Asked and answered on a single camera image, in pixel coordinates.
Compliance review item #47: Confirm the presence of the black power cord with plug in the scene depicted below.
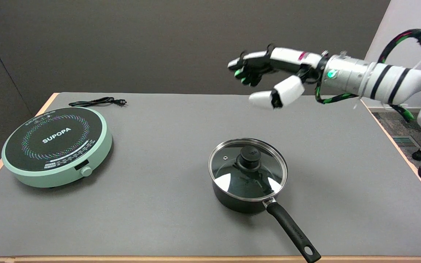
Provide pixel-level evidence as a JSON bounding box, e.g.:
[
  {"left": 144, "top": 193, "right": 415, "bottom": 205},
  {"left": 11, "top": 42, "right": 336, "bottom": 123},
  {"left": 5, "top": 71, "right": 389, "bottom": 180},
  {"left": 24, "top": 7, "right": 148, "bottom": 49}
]
[{"left": 68, "top": 97, "right": 127, "bottom": 107}]

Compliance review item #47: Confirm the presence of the grey table mat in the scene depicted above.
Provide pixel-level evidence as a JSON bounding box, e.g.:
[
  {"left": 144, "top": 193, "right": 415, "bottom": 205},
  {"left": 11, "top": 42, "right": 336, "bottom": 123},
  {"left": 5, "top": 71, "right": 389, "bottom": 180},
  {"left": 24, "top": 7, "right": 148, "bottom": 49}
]
[{"left": 0, "top": 92, "right": 421, "bottom": 257}]

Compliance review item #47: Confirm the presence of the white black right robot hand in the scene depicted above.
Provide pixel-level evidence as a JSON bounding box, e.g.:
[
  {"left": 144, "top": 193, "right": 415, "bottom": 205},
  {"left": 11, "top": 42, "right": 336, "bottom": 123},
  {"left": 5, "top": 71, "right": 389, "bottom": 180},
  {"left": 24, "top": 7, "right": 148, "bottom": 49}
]
[{"left": 227, "top": 45, "right": 325, "bottom": 110}]

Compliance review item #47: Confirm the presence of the grey floor vent grille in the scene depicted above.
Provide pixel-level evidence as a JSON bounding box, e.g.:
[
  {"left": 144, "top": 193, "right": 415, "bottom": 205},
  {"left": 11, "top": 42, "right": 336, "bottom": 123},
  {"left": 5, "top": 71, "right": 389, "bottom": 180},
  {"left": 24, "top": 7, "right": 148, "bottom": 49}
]
[{"left": 391, "top": 136, "right": 417, "bottom": 148}]

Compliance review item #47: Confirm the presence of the glass pot lid black knob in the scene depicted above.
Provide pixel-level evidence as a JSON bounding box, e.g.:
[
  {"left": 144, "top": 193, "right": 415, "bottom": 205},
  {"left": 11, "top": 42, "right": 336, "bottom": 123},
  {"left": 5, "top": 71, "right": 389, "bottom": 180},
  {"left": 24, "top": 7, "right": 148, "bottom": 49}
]
[{"left": 208, "top": 138, "right": 288, "bottom": 202}]

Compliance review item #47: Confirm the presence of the green round induction cooker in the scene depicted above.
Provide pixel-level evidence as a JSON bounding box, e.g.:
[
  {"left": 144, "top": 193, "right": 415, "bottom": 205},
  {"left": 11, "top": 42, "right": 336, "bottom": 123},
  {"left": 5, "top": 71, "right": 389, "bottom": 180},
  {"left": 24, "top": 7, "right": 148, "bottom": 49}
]
[{"left": 1, "top": 106, "right": 113, "bottom": 188}]

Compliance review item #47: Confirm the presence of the black saucepan with long handle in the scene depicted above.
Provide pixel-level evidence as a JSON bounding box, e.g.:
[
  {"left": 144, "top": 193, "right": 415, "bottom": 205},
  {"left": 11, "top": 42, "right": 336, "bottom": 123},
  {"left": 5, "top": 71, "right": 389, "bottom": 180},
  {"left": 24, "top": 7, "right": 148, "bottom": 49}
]
[{"left": 210, "top": 175, "right": 322, "bottom": 263}]

